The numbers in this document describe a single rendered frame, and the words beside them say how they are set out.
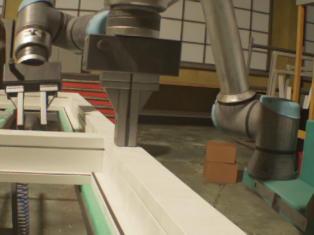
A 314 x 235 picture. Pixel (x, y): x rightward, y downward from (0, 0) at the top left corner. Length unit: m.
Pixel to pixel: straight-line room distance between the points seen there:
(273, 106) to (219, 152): 2.69
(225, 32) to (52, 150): 0.89
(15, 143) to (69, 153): 0.09
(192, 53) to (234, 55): 7.52
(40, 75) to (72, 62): 6.99
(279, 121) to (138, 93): 0.85
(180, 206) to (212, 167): 3.71
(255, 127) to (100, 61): 0.93
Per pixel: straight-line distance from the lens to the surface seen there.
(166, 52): 0.55
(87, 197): 0.56
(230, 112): 1.45
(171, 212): 0.31
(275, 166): 1.37
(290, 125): 1.37
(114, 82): 0.55
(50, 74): 0.88
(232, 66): 1.40
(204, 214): 0.32
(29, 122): 0.78
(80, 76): 4.33
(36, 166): 0.63
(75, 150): 0.62
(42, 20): 0.96
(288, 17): 9.75
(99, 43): 0.51
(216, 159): 4.03
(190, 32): 8.92
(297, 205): 1.12
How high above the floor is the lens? 1.04
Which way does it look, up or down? 7 degrees down
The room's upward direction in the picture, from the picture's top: 4 degrees clockwise
